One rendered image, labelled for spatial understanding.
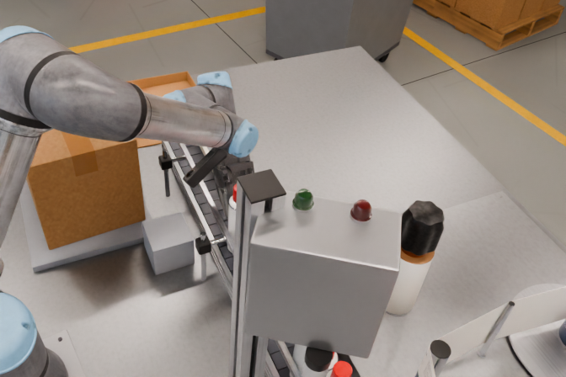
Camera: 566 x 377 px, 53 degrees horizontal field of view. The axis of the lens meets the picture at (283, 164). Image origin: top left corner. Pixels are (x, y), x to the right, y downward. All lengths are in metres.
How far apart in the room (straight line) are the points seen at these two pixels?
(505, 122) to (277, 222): 3.06
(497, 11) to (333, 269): 3.73
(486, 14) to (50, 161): 3.51
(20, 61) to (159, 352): 0.69
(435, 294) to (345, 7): 1.96
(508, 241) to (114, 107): 1.09
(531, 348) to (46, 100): 1.09
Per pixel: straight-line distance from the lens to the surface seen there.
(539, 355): 1.41
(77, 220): 1.45
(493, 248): 1.57
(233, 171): 1.34
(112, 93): 0.88
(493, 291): 1.48
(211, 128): 1.08
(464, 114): 3.61
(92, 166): 1.35
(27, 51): 0.93
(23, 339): 1.01
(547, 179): 3.35
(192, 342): 1.32
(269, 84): 2.04
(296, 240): 0.65
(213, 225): 1.46
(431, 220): 1.14
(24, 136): 0.98
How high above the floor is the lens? 1.97
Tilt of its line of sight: 42 degrees down
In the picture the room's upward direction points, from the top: 6 degrees clockwise
